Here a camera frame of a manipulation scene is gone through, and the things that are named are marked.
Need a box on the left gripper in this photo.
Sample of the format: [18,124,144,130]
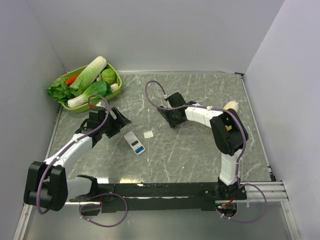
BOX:
[99,106,131,138]

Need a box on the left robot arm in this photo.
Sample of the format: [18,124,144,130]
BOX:
[23,106,131,212]

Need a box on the green plastic basket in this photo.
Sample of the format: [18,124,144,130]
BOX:
[59,63,123,114]

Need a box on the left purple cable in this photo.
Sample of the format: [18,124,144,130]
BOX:
[36,93,129,228]

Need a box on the white battery cover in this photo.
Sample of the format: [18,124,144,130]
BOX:
[143,130,154,139]

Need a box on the bok choy toy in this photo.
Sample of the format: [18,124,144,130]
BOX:
[67,80,112,109]

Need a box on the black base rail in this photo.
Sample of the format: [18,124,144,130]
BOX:
[71,180,247,213]

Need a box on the red chili pepper toy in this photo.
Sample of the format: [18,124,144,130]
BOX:
[65,75,78,86]

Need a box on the black remote control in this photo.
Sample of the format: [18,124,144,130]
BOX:
[167,118,179,128]

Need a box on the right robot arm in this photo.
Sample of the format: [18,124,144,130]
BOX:
[157,92,249,199]

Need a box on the round green cabbage toy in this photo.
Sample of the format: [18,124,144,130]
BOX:
[100,68,116,85]

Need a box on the yellow white cabbage toy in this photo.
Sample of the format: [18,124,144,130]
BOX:
[222,100,240,132]

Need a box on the white red remote control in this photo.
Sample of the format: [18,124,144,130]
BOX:
[124,131,146,156]

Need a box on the green lettuce toy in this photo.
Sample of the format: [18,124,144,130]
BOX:
[47,77,74,102]

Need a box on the napa cabbage toy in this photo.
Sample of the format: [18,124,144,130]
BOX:
[69,56,107,92]

